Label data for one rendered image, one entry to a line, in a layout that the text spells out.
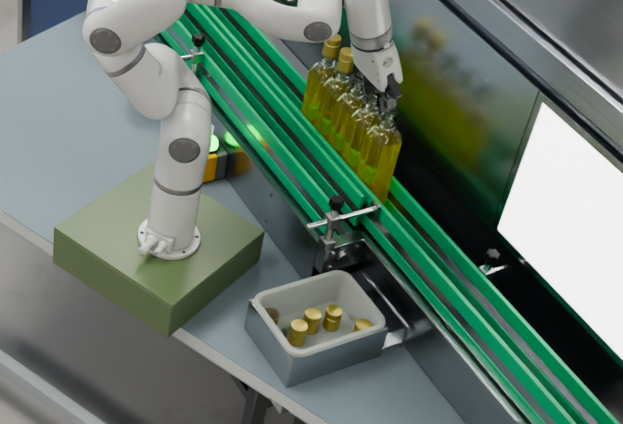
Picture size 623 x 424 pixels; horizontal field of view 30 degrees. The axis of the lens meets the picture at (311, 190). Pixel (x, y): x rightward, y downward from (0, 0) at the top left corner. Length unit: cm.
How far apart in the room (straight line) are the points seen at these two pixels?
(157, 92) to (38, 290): 143
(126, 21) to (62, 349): 152
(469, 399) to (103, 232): 79
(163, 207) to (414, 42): 62
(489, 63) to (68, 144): 102
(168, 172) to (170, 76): 19
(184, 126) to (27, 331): 131
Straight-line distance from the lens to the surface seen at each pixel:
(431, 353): 229
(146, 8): 191
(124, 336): 331
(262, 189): 251
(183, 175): 219
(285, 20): 191
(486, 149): 229
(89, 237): 234
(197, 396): 319
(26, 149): 270
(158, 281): 227
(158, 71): 210
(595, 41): 207
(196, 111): 217
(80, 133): 276
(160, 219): 227
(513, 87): 220
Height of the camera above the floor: 242
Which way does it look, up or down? 39 degrees down
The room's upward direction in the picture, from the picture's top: 12 degrees clockwise
